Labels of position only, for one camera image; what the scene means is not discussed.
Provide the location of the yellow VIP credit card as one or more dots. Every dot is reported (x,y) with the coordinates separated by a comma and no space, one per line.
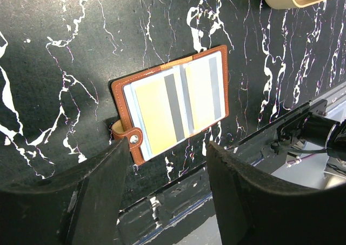
(205,88)

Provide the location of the brown leather card holder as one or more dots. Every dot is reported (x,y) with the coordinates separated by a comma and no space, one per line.
(130,124)

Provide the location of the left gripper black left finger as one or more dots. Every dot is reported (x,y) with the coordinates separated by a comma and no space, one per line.
(78,206)

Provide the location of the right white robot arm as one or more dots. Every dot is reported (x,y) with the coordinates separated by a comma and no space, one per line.
(320,164)

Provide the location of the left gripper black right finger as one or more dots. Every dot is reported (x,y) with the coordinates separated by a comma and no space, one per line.
(253,207)

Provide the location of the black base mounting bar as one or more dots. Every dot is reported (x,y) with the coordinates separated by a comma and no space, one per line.
(166,199)

